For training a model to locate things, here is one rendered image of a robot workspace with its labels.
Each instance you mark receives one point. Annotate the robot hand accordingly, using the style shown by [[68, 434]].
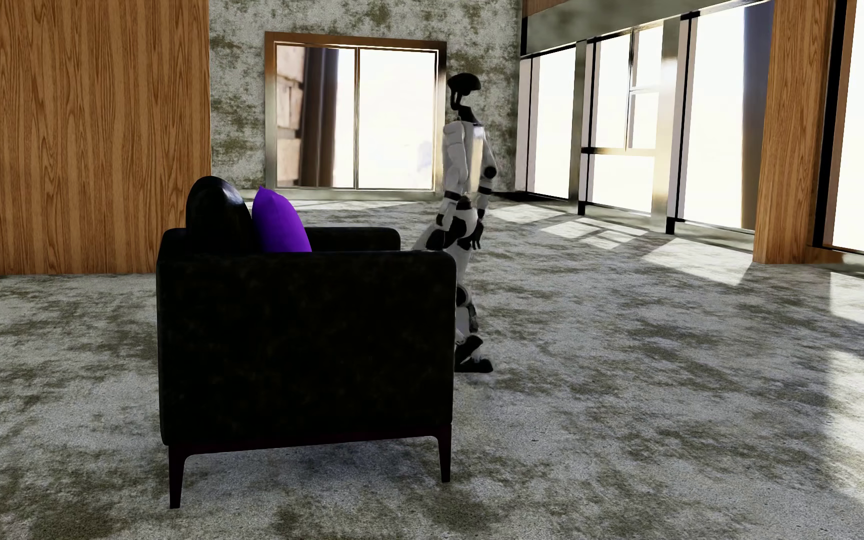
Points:
[[475, 235], [443, 222]]

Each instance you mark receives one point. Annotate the black armchair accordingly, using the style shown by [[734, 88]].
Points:
[[304, 337]]

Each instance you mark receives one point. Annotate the white black robot pelvis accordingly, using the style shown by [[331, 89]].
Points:
[[448, 234]]

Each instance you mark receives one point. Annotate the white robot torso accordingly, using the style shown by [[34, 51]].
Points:
[[472, 154]]

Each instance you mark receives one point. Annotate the white black robot legs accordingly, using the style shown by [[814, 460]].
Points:
[[466, 315]]

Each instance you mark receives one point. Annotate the wood framed window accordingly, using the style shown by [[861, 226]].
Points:
[[357, 116]]

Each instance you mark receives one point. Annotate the black robot head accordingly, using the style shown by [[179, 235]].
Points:
[[464, 85]]

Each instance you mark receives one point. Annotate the purple cushion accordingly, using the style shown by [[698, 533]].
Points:
[[279, 222]]

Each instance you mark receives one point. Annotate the black glossy cushion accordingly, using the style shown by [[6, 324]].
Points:
[[216, 212]]

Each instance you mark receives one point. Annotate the wooden pillar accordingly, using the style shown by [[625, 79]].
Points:
[[792, 131]]

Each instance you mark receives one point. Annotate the black framed glass wall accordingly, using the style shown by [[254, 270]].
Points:
[[627, 124]]

